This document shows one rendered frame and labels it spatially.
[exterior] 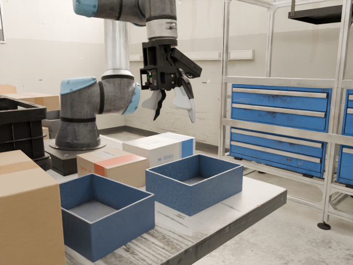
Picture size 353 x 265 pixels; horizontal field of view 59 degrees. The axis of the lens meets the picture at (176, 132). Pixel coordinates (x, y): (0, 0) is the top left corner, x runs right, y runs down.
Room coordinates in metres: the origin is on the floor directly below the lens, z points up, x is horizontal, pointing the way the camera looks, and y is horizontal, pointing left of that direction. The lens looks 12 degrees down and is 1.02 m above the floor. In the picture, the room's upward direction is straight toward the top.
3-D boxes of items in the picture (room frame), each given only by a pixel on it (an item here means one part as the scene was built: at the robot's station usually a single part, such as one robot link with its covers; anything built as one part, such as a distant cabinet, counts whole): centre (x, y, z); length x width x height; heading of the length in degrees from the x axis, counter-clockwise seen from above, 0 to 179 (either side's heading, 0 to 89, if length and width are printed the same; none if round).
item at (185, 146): (0.94, 0.05, 0.75); 0.20 x 0.12 x 0.09; 137
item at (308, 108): (2.13, -0.67, 0.60); 0.72 x 0.03 x 0.56; 45
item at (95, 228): (0.58, 0.17, 0.74); 0.20 x 0.15 x 0.07; 51
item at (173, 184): (0.74, -0.05, 0.74); 0.20 x 0.15 x 0.07; 135
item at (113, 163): (0.81, 0.18, 0.74); 0.16 x 0.12 x 0.07; 44
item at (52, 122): (1.39, 0.54, 0.78); 0.27 x 0.20 x 0.05; 52
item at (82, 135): (1.06, 0.34, 0.80); 0.15 x 0.15 x 0.10
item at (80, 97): (1.06, 0.32, 0.91); 0.13 x 0.12 x 0.14; 115
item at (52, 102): (1.68, 0.81, 0.78); 0.30 x 0.22 x 0.16; 49
